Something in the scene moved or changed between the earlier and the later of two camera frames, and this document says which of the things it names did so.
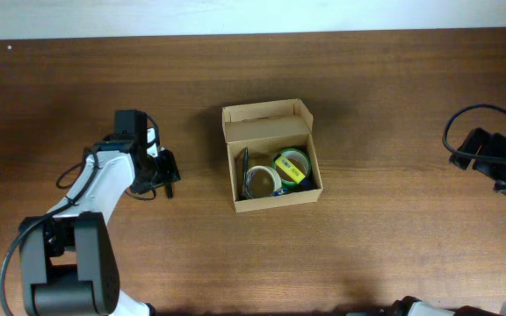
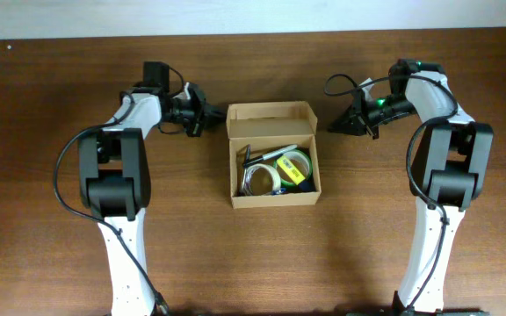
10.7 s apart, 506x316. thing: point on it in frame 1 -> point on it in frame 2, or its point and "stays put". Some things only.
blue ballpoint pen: x=278 y=193 stays put
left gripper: x=165 y=168 -> x=196 y=117
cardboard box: x=267 y=129 stays put
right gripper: x=483 y=154 -> x=363 y=117
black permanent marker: x=169 y=190 -> x=273 y=154
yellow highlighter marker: x=293 y=172 stays put
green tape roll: x=299 y=160 stays put
